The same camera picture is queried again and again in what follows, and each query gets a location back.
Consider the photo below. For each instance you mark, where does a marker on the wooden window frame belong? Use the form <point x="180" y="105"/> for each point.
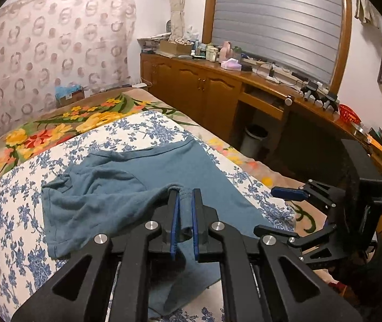
<point x="209" y="6"/>

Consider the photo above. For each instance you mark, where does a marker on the pink tissue box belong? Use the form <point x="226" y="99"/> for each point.
<point x="231" y="64"/>

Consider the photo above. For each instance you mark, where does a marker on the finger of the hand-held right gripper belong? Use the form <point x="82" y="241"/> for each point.
<point x="288" y="193"/>
<point x="274" y="232"/>

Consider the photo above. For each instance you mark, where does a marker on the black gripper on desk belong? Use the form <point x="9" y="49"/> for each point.
<point x="321" y="99"/>

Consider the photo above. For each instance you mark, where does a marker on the yellow flowered blanket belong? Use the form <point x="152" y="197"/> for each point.
<point x="43" y="134"/>

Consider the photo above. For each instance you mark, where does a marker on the pink bottle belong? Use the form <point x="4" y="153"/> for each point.
<point x="227" y="50"/>

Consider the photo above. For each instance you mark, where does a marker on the white blue floral bedsheet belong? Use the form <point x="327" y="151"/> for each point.
<point x="20" y="214"/>

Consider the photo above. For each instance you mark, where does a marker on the beige hanging garment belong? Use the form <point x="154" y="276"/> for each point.
<point x="366" y="6"/>

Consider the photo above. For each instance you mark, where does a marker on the wooden cabinet desk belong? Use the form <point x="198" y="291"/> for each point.
<point x="194" y="80"/>

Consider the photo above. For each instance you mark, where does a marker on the open cardboard box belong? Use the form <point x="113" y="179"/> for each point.
<point x="174" y="47"/>

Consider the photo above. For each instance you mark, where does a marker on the cardboard box with blue cloth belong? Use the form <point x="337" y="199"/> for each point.
<point x="68" y="94"/>

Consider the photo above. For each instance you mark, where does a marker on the red plastic basket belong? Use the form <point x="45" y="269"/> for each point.
<point x="348" y="112"/>

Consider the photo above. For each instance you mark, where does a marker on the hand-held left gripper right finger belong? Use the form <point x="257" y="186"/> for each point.
<point x="196" y="223"/>

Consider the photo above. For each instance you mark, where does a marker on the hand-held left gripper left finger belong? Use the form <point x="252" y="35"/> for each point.
<point x="174" y="223"/>

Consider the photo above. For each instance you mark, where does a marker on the dark trash bin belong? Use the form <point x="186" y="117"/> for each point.
<point x="253" y="141"/>

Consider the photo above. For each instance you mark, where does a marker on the beige tied curtain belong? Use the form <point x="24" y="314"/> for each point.
<point x="177" y="6"/>

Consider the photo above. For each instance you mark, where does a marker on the grey window blind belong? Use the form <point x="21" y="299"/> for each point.
<point x="278" y="23"/>

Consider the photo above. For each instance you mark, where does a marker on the circle patterned cloth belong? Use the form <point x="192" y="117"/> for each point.
<point x="43" y="40"/>

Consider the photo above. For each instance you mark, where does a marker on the stack of newspapers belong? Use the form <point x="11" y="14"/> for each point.
<point x="154" y="40"/>

